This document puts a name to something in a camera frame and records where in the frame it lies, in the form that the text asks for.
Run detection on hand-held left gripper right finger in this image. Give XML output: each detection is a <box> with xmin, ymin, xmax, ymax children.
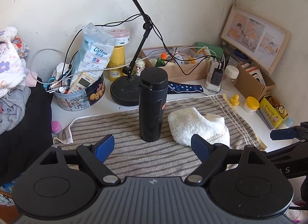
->
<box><xmin>185</xmin><ymin>134</ymin><xmax>271</xmax><ymax>186</ymax></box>

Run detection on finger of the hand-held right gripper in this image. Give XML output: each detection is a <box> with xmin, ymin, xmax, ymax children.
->
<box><xmin>270</xmin><ymin>122</ymin><xmax>308</xmax><ymax>141</ymax></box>

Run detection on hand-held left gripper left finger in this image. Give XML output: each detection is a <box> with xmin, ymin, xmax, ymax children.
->
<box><xmin>38</xmin><ymin>134</ymin><xmax>121</xmax><ymax>186</ymax></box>

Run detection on white fluffy towel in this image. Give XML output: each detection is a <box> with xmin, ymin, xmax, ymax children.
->
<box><xmin>168</xmin><ymin>107</ymin><xmax>231</xmax><ymax>148</ymax></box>

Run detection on black thermos bottle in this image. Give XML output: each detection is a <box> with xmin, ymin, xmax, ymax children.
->
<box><xmin>139</xmin><ymin>67</ymin><xmax>168</xmax><ymax>142</ymax></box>

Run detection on blue lidded container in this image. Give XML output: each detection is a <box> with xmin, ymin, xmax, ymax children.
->
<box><xmin>234</xmin><ymin>49</ymin><xmax>251</xmax><ymax>62</ymax></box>

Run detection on yellow snack box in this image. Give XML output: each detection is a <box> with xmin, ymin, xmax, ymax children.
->
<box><xmin>260</xmin><ymin>95</ymin><xmax>289</xmax><ymax>128</ymax></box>

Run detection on small jar yellow lid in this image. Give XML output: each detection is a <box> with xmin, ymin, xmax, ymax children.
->
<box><xmin>244</xmin><ymin>96</ymin><xmax>260</xmax><ymax>115</ymax></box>

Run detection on brown striped towel mat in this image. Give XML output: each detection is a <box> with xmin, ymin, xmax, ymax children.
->
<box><xmin>58</xmin><ymin>94</ymin><xmax>267</xmax><ymax>186</ymax></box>

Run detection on pink bottle cap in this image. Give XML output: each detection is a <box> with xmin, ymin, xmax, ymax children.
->
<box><xmin>51</xmin><ymin>121</ymin><xmax>63</xmax><ymax>135</ymax></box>

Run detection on round cookie tin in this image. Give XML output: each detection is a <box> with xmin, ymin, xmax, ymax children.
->
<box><xmin>52</xmin><ymin>72</ymin><xmax>106</xmax><ymax>111</ymax></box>

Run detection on small cardboard box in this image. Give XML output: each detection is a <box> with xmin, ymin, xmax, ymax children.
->
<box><xmin>234</xmin><ymin>61</ymin><xmax>276</xmax><ymax>102</ymax></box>

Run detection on white power strip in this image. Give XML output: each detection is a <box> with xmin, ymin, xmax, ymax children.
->
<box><xmin>205</xmin><ymin>61</ymin><xmax>226</xmax><ymax>92</ymax></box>

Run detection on white remote control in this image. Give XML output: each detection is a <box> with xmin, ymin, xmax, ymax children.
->
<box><xmin>67</xmin><ymin>72</ymin><xmax>95</xmax><ymax>94</ymax></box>

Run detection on black charger plug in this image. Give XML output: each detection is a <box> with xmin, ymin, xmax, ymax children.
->
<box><xmin>210</xmin><ymin>68</ymin><xmax>223</xmax><ymax>86</ymax></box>

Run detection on white jar with cream lid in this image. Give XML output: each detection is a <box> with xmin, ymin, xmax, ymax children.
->
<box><xmin>221</xmin><ymin>65</ymin><xmax>239</xmax><ymax>91</ymax></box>

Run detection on long cardboard box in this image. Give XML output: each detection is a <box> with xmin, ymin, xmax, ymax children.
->
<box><xmin>141</xmin><ymin>46</ymin><xmax>213</xmax><ymax>82</ymax></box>

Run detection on black cloth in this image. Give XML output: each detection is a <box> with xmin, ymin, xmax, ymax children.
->
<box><xmin>0</xmin><ymin>77</ymin><xmax>54</xmax><ymax>187</ymax></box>

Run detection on yellow canister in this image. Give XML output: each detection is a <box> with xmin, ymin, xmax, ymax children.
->
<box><xmin>106</xmin><ymin>45</ymin><xmax>126</xmax><ymax>82</ymax></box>

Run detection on small white figurine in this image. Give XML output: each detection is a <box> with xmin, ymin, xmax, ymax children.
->
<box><xmin>135</xmin><ymin>61</ymin><xmax>146</xmax><ymax>76</ymax></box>

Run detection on crumpled white tissue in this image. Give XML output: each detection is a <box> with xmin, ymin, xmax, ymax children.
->
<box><xmin>53</xmin><ymin>62</ymin><xmax>73</xmax><ymax>80</ymax></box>

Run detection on green bottle orange cap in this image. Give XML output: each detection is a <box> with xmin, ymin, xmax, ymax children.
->
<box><xmin>155</xmin><ymin>53</ymin><xmax>168</xmax><ymax>67</ymax></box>

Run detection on plastic tissue pack bag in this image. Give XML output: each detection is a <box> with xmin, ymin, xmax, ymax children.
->
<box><xmin>72</xmin><ymin>22</ymin><xmax>116</xmax><ymax>78</ymax></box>

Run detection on grey cloth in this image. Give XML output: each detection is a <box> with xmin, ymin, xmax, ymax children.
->
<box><xmin>0</xmin><ymin>87</ymin><xmax>32</xmax><ymax>136</ymax></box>

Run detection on green box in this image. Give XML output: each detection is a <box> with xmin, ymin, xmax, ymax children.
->
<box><xmin>195</xmin><ymin>42</ymin><xmax>224</xmax><ymax>58</ymax></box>

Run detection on pink lidded jar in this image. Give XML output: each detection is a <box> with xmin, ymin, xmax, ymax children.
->
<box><xmin>106</xmin><ymin>29</ymin><xmax>131</xmax><ymax>46</ymax></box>

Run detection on floral clothes pile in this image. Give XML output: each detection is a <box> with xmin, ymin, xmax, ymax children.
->
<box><xmin>0</xmin><ymin>26</ymin><xmax>31</xmax><ymax>99</ymax></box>

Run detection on wooden photo frame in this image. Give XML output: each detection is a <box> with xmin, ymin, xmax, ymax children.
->
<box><xmin>220</xmin><ymin>5</ymin><xmax>291</xmax><ymax>75</ymax></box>

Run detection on white cable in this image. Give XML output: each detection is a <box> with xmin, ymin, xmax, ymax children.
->
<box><xmin>30</xmin><ymin>49</ymin><xmax>225</xmax><ymax>94</ymax></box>

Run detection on black cable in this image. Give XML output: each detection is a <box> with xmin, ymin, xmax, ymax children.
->
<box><xmin>63</xmin><ymin>14</ymin><xmax>223</xmax><ymax>80</ymax></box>

